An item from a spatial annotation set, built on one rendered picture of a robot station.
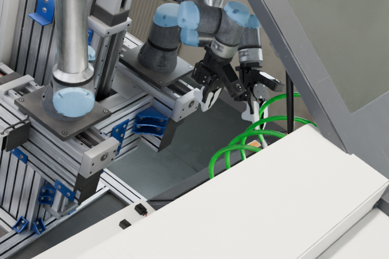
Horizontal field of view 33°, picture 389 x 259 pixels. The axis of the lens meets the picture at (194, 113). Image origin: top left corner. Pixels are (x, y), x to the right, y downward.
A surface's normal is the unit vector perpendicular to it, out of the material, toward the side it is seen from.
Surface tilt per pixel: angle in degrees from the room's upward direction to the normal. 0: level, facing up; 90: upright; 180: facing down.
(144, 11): 90
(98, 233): 0
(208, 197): 0
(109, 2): 90
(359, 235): 0
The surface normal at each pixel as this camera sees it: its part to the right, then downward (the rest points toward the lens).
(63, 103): 0.14, 0.72
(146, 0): -0.56, 0.35
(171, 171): 0.29, -0.77
